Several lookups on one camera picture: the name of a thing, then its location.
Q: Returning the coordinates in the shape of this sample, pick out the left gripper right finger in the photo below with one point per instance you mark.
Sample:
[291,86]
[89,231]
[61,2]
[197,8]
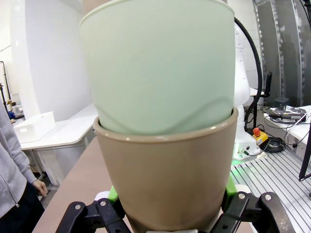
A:
[247,213]

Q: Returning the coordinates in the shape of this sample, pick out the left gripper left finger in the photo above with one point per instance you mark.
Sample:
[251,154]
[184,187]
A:
[97,216]

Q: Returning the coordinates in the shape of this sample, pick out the beige plastic cup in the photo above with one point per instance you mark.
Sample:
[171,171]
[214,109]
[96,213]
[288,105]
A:
[170,174]

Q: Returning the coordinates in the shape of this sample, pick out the white plastic storage basket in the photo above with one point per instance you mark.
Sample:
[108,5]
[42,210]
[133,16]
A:
[34,126]

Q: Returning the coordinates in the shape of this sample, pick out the pale green plastic cup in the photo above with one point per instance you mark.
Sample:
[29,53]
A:
[158,72]

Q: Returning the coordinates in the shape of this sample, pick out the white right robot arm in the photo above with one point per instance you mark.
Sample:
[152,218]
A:
[241,97]

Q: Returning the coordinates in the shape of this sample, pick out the person right forearm grey sleeve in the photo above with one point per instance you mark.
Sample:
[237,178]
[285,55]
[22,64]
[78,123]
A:
[19,157]

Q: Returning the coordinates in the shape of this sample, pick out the person right hand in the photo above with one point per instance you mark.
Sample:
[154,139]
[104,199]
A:
[41,188]

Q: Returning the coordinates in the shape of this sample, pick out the ribbed aluminium base platform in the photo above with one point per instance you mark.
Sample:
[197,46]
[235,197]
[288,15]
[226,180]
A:
[267,174]

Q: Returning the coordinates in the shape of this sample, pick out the person black trousers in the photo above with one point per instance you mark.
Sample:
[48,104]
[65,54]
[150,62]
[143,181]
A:
[26,216]

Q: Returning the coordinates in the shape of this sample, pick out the yellow red emergency stop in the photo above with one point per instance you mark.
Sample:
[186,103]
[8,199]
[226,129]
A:
[259,137]

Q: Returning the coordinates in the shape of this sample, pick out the white side table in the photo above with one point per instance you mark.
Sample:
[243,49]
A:
[70,131]

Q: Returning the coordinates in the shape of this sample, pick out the black office chair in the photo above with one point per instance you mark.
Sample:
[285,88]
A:
[268,85]

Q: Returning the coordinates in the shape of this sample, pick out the black tripod stand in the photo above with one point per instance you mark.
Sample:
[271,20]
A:
[3,85]

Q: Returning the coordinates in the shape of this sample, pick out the black camera tripod leg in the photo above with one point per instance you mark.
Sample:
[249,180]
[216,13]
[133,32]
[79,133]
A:
[305,157]

